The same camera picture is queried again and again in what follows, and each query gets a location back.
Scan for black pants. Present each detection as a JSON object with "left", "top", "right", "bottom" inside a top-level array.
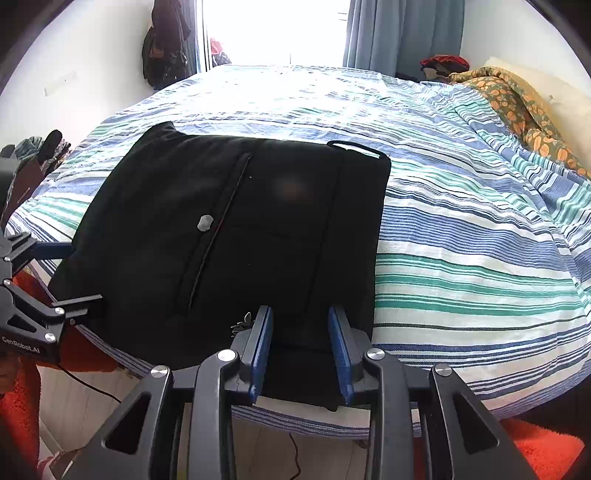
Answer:
[{"left": 49, "top": 122, "right": 391, "bottom": 409}]

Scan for orange red rug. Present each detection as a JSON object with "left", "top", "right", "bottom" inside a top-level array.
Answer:
[{"left": 1, "top": 332, "right": 585, "bottom": 479}]

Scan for clutter pile beside bed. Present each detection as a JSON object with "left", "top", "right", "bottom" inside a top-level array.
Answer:
[{"left": 1, "top": 130, "right": 71, "bottom": 230}]

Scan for striped blue bedsheet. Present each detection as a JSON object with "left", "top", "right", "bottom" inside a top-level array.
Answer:
[{"left": 8, "top": 65, "right": 590, "bottom": 418}]

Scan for dark hanging bag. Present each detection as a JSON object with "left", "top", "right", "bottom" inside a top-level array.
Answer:
[{"left": 141, "top": 0, "right": 197, "bottom": 90}]

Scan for yellow floral blanket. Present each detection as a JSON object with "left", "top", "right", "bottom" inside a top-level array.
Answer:
[{"left": 449, "top": 66, "right": 590, "bottom": 179}]

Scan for window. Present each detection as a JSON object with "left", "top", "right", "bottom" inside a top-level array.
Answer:
[{"left": 204, "top": 0, "right": 349, "bottom": 67}]

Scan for red and dark clothes pile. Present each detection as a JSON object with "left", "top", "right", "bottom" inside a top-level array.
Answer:
[{"left": 420, "top": 54, "right": 470, "bottom": 83}]

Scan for blue curtain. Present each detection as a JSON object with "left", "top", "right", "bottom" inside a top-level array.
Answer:
[{"left": 342, "top": 0, "right": 465, "bottom": 79}]

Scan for black cable on floor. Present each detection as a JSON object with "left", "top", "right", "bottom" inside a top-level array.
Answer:
[{"left": 55, "top": 363, "right": 304, "bottom": 480}]

